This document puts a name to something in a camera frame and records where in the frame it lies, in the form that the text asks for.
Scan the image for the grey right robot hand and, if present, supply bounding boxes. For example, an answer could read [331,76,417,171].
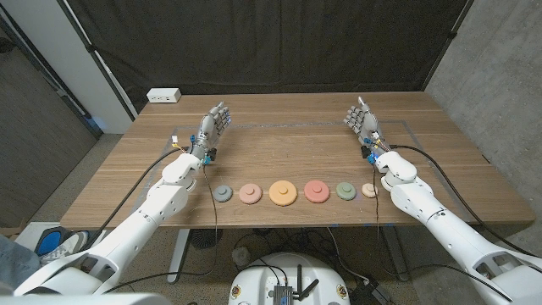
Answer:
[343,96,389,155]

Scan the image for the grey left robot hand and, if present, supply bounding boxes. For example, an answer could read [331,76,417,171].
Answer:
[192,101,232,159]

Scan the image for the coral red toy disc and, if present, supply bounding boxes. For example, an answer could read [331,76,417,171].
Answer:
[303,180,330,204]

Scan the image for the small grey toy disc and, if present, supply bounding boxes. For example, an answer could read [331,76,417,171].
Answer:
[213,185,234,203]

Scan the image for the green toy disc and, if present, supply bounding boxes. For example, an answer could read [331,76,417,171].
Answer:
[335,181,357,202]

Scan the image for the dusty pink toy disc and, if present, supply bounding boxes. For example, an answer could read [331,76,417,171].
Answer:
[238,182,263,206]

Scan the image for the large orange toy disc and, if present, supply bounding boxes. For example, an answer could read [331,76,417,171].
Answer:
[268,180,299,208]

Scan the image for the white power strip box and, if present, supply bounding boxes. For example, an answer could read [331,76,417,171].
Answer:
[146,87,182,104]

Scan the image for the grey tape workspace outline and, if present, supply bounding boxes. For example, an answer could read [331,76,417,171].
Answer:
[130,119,472,222]

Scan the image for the black round floor fan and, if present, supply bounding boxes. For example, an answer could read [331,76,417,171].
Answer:
[189,228,224,250]

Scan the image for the black fabric backdrop curtain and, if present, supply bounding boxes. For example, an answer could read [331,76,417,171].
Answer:
[63,0,475,114]

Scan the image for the white table leg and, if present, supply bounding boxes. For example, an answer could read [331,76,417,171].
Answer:
[167,228,191,284]

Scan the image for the grey round floor object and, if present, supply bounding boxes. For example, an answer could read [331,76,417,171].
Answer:
[231,247,252,267]

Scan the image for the dark grey table leg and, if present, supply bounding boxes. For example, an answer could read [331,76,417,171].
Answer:
[380,226,410,283]

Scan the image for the white robot torso base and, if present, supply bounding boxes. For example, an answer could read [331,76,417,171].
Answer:
[227,252,351,305]

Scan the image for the black power brick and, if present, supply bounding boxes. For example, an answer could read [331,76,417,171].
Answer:
[349,279,393,305]

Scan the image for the grey radio box with antennas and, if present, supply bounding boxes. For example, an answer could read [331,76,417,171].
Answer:
[273,264,319,305]

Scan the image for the grey white sneaker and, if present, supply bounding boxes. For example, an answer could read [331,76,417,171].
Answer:
[40,230,90,266]

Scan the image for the black foot pedal blue pads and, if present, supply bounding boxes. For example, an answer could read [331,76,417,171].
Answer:
[33,226,71,258]

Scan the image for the person's leg in jeans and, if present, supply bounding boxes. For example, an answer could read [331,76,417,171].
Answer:
[0,235,41,291]

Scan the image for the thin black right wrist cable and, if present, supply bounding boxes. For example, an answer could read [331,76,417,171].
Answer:
[372,165,381,242]

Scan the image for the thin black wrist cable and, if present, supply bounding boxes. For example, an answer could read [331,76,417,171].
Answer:
[372,165,381,242]
[103,164,219,294]

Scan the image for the thin black left wrist cable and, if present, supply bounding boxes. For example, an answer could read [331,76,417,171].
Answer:
[103,164,219,294]

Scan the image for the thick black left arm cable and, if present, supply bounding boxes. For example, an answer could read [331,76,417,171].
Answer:
[80,146,184,251]

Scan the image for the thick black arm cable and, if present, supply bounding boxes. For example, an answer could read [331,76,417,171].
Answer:
[388,144,541,258]
[80,146,184,251]

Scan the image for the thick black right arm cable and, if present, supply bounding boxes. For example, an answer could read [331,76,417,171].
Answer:
[388,144,541,258]

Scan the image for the black backdrop frame pole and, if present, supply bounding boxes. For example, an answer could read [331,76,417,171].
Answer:
[421,0,475,92]
[56,0,139,122]

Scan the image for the white floor cable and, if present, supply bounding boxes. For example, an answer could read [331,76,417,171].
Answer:
[325,227,370,284]

